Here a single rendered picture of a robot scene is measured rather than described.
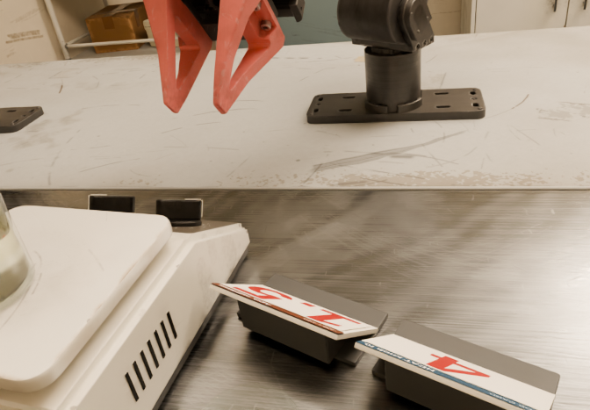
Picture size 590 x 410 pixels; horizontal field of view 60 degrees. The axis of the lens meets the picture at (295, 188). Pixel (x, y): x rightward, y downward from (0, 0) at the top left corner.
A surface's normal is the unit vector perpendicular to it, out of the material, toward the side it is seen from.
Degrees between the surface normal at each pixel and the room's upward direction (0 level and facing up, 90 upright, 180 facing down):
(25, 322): 0
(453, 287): 0
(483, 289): 0
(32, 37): 88
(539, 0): 90
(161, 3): 61
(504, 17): 90
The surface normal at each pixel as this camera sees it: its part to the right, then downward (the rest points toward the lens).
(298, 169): -0.12, -0.85
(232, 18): -0.32, 0.04
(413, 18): 0.71, 0.29
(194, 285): 0.95, 0.05
